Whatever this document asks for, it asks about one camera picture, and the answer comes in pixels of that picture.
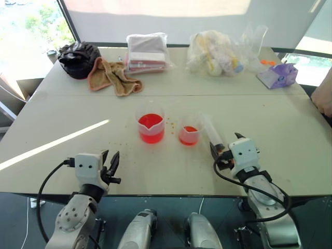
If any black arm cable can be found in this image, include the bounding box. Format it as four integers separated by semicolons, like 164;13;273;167
36;158;76;245
213;157;292;222

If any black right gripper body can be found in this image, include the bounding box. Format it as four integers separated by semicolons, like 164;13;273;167
215;149;236;171

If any empty clear plastic bag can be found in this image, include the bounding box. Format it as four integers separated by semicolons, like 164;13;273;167
240;24;269;74

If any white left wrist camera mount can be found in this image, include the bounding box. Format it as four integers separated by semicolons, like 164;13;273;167
74;153;109;192

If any plastic bag of yellow items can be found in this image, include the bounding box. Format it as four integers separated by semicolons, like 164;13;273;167
185;29;245;77

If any black crumpled bag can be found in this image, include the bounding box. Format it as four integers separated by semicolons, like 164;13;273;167
57;41;102;80

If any purple tissue box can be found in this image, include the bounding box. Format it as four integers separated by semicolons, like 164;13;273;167
256;63;299;90

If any silver rounded robot leg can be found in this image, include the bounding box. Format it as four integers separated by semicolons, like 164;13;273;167
184;212;224;249
117;208;158;249

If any plastic pack of cloths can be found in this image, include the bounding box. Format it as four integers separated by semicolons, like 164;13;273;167
123;32;171;76

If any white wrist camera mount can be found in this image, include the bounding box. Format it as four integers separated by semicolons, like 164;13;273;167
228;138;261;180
74;153;109;192

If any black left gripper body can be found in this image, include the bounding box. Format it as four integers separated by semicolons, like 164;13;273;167
99;165;122;194

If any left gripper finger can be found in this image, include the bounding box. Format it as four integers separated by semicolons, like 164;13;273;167
101;149;109;170
108;151;120;177

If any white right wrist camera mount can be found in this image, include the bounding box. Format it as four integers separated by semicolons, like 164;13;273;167
228;138;261;180

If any brown towel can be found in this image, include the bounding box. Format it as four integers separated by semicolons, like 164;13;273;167
87;57;143;98

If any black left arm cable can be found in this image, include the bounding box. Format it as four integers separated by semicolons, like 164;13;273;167
36;158;76;245

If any clear plastic test tube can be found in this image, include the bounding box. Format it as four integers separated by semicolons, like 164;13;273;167
198;112;226;154

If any large beaker with red liquid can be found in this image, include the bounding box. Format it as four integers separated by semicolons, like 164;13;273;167
134;102;166;144

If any small beaker with red liquid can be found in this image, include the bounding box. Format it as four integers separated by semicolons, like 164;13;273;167
178;116;203;146

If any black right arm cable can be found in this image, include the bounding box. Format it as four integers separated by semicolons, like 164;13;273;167
213;157;292;222

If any dark lidded tumbler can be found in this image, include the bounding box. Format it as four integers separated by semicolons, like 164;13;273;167
46;49;58;65

